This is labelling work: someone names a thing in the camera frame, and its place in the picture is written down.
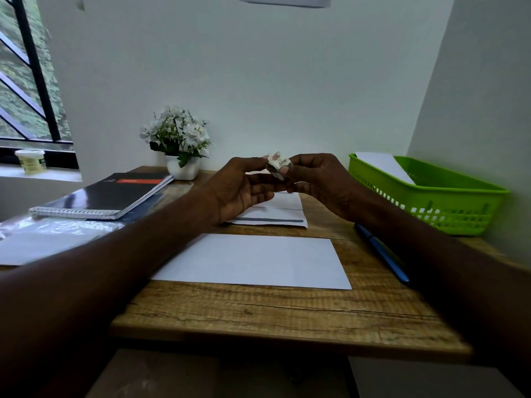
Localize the person's left hand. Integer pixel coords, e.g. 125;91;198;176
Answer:
202;156;288;225

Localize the person's right hand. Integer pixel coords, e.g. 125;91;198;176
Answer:
279;153;367;223

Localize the grey lined printed document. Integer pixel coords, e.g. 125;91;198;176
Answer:
227;191;309;229

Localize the white envelope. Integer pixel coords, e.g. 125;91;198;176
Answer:
355;151;417;187
150;233;353;291

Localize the green plastic basket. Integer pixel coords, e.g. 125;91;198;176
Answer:
348;153;512;237

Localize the clear plastic sleeve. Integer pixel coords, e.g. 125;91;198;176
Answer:
0;180;194;266

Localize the stack of white envelopes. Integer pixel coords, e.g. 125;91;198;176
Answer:
0;231;107;267

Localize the person's right forearm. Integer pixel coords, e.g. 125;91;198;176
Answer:
352;194;531;398

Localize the person's left forearm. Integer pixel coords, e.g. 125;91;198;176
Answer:
0;190;221;398

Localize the white flower plant in pot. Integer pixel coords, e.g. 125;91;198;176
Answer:
138;104;213;182

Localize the blue pen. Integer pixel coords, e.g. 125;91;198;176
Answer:
354;222;412;286

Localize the blue book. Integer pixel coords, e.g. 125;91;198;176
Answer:
117;190;168;224

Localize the black spiral notebook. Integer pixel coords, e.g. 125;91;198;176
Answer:
28;172;175;222

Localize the paper notice sheet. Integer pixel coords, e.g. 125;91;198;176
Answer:
238;0;333;9

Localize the white window sill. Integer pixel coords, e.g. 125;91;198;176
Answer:
0;163;84;184

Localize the small cream jar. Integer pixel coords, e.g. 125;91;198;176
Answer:
14;148;48;176

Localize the black window grille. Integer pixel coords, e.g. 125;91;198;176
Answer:
0;0;80;170

